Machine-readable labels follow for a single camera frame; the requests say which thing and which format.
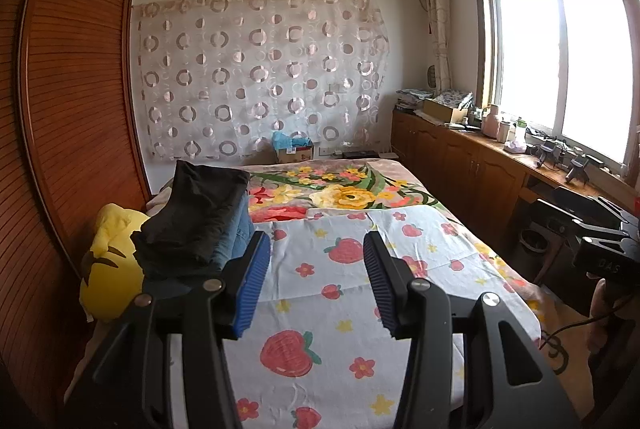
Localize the person's right forearm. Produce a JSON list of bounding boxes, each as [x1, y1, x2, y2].
[[590, 291, 640, 410]]

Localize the black pants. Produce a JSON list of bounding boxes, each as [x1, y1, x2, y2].
[[131, 160, 251, 281]]

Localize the cream green patterned mat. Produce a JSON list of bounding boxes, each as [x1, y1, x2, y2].
[[539, 333, 572, 376]]

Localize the strawberry printed bed sheet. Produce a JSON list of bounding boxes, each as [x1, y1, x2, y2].
[[165, 204, 544, 429]]

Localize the yellow plush toy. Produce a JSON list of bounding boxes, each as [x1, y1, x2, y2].
[[80, 204, 151, 323]]

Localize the flat cardboard box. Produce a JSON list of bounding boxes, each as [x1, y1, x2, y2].
[[423, 98, 469, 124]]

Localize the black cable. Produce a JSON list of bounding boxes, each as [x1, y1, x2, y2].
[[537, 316, 601, 348]]

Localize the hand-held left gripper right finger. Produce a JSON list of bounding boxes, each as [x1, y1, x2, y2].
[[361, 230, 584, 429]]

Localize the wooden cabinet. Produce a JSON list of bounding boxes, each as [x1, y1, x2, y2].
[[391, 106, 640, 281]]

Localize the pink bottle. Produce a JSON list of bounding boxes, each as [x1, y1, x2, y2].
[[482, 104, 501, 140]]

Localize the window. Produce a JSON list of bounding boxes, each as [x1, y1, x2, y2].
[[472, 0, 640, 188]]

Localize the blue denim jeans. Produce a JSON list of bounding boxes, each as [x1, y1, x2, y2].
[[210, 194, 257, 271]]

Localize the stack of books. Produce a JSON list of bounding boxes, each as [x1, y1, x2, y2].
[[396, 89, 431, 111]]

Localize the waste bin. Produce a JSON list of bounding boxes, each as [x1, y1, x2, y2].
[[520, 229, 547, 253]]

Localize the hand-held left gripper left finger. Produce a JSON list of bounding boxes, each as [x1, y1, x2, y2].
[[64, 230, 273, 429]]

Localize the floral blanket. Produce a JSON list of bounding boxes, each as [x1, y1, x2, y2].
[[145, 159, 464, 224]]

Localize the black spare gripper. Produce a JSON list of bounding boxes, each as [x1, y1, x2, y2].
[[530, 141, 566, 170], [565, 154, 609, 185]]

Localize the wooden slatted wardrobe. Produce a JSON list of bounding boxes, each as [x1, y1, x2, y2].
[[0, 0, 152, 429]]

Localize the beige window curtain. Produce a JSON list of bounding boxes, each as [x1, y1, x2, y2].
[[419, 0, 451, 92]]

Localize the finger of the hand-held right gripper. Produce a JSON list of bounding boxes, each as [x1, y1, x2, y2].
[[531, 198, 632, 241]]

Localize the circle patterned wall curtain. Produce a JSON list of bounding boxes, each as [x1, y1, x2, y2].
[[132, 0, 391, 162]]

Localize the floral printed cloth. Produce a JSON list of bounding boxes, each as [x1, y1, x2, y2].
[[435, 90, 474, 108]]

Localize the person's right hand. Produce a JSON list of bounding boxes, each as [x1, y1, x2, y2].
[[588, 278, 617, 353]]

